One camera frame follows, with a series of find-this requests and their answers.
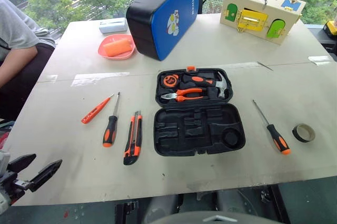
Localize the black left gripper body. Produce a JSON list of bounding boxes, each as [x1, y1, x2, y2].
[[0, 170, 30, 205]]

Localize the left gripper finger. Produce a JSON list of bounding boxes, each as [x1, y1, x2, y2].
[[28, 159, 63, 192], [7, 153, 37, 174]]

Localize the black orange thick-shaft screwdriver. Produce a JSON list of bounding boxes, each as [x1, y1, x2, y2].
[[102, 92, 122, 148]]

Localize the orange test pen screwdriver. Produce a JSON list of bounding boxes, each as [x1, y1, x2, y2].
[[81, 93, 115, 125]]

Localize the orange black utility knife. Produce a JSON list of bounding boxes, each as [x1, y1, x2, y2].
[[123, 110, 143, 166]]

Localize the black orange thin-shaft screwdriver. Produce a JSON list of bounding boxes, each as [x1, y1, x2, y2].
[[252, 99, 292, 155]]

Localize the black electrical tape roll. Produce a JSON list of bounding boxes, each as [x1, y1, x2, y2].
[[292, 123, 316, 143]]

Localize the black plastic tool case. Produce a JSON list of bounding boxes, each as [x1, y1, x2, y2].
[[153, 65, 246, 157]]

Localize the wooden latch busy box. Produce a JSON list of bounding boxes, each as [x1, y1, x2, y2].
[[220, 0, 307, 46]]

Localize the person in grey shirt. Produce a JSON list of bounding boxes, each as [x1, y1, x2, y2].
[[0, 0, 56, 122]]

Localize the pink plastic plate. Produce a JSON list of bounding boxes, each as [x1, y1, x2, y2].
[[97, 34, 137, 61]]

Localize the orange sponge block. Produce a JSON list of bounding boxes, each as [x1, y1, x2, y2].
[[102, 38, 133, 57]]

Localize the orange black tape measure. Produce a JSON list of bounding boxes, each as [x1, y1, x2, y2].
[[161, 74, 180, 89]]

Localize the white blue tissue box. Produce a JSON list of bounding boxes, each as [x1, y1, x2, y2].
[[98, 17, 127, 34]]

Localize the blue black hard case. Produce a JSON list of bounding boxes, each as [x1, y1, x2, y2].
[[125, 0, 200, 62]]

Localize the black side table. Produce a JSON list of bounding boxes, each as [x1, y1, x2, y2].
[[305, 23, 337, 59]]

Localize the yellow black battery pack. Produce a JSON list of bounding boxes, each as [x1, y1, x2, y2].
[[322, 20, 337, 36]]

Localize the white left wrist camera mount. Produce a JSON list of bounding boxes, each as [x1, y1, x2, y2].
[[0, 150, 12, 214]]

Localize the orange handled pliers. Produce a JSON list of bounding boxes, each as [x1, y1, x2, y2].
[[160, 87, 206, 103]]

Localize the claw hammer black orange handle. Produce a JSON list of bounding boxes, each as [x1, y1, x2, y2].
[[181, 72, 230, 100]]

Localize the wire mesh guard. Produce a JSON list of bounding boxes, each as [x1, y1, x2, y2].
[[202, 0, 225, 15]]

